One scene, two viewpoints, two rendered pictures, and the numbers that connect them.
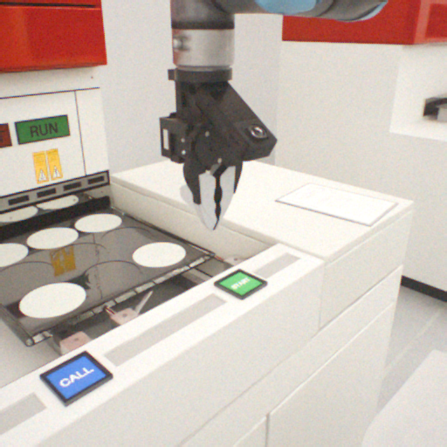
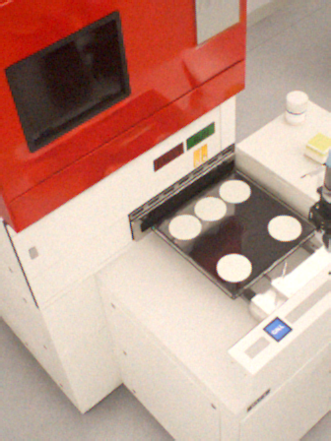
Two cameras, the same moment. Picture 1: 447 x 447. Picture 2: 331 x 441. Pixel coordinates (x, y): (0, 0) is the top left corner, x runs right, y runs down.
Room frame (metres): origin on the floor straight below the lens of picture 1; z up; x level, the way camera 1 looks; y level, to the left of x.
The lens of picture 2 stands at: (-0.54, 0.26, 2.46)
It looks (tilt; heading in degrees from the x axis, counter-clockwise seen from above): 49 degrees down; 10
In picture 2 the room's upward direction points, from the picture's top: 6 degrees counter-clockwise
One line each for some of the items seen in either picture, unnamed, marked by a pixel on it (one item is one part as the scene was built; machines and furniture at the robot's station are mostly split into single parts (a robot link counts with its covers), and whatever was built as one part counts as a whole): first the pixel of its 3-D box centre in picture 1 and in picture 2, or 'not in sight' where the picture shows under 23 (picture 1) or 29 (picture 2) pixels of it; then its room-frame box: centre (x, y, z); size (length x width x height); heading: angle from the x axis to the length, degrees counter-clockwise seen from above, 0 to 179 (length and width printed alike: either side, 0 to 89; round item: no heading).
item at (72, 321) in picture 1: (135, 292); (277, 262); (0.64, 0.15, 0.90); 0.38 x 0.01 x 0.01; 136
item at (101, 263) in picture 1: (79, 256); (234, 227); (0.76, 0.28, 0.90); 0.34 x 0.34 x 0.01; 46
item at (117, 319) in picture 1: (135, 330); (285, 290); (0.54, 0.13, 0.89); 0.08 x 0.03 x 0.03; 46
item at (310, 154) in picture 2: not in sight; (320, 149); (1.01, 0.01, 1.00); 0.07 x 0.07 x 0.07; 50
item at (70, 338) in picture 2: not in sight; (99, 254); (1.02, 0.82, 0.41); 0.82 x 0.71 x 0.82; 136
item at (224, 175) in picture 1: (212, 193); not in sight; (0.59, 0.02, 1.09); 0.06 x 0.03 x 0.09; 42
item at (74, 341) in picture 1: (86, 356); (265, 307); (0.48, 0.18, 0.89); 0.08 x 0.03 x 0.03; 46
